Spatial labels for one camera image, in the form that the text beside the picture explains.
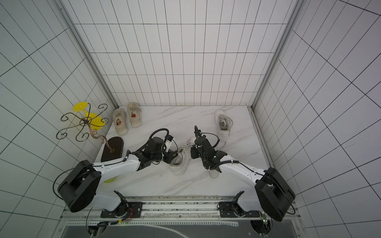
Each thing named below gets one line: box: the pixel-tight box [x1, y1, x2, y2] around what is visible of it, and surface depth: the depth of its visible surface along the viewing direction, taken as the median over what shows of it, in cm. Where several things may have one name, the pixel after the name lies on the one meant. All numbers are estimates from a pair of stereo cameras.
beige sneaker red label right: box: [127, 102, 143, 128], surface depth 109 cm
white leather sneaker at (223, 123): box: [214, 109, 234, 143], surface depth 100 cm
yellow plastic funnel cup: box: [72, 101, 106, 131], surface depth 75 cm
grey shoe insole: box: [208, 169, 219, 179], surface depth 87 cm
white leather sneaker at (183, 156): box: [169, 136, 196, 175], surface depth 83 cm
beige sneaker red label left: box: [112, 108, 128, 136], surface depth 105 cm
